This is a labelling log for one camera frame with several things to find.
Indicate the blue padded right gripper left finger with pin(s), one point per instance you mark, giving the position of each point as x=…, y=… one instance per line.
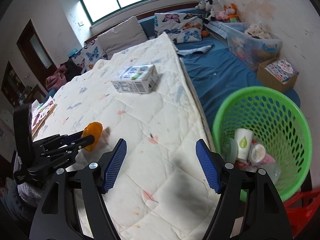
x=57, y=217

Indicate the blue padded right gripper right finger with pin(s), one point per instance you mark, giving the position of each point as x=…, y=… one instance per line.
x=264, y=216

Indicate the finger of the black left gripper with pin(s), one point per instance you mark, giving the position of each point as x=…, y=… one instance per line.
x=60, y=144

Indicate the orange peel piece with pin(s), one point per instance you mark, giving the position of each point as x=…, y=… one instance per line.
x=95, y=129

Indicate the white green paper cup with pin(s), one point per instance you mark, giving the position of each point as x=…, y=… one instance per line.
x=243, y=139

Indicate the white milk carton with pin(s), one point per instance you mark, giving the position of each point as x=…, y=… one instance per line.
x=136, y=79

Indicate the clear plastic cup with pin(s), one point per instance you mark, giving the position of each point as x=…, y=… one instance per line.
x=273, y=170

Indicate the red plastic stool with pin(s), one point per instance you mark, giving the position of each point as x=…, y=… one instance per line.
x=301, y=208

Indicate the red printed wrapper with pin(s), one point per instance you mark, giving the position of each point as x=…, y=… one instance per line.
x=242, y=165

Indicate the round plastic lid container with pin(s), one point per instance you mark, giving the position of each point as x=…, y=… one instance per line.
x=257, y=153

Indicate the pink clothes pile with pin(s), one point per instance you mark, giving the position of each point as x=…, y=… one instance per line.
x=57, y=80

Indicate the green perforated plastic basket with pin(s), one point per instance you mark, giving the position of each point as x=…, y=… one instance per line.
x=278, y=123

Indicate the dark wooden door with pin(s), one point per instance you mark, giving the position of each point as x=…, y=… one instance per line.
x=35, y=54

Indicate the butterfly print pillow left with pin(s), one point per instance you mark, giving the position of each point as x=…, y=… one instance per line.
x=88, y=55

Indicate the butterfly print pillow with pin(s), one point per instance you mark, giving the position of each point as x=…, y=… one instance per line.
x=88, y=55
x=180, y=27

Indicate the white quilted table cover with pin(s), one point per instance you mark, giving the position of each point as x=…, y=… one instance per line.
x=161, y=191

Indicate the grey plain cushion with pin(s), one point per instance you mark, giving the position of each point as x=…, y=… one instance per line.
x=124, y=35

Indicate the brown cardboard box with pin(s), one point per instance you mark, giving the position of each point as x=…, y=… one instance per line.
x=268, y=80

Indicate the sticker books in box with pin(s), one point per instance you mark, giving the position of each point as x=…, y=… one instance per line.
x=282, y=70

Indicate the butterfly print pillow right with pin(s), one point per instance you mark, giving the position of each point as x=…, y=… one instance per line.
x=180, y=27

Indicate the clear plastic storage bin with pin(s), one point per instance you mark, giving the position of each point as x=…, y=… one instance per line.
x=249, y=50

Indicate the pink plush toy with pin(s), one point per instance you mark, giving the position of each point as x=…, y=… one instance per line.
x=222, y=16

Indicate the cow plush toy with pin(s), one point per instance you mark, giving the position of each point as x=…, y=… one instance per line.
x=212, y=8

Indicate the orange fox plush toy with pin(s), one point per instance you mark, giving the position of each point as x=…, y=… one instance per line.
x=231, y=13

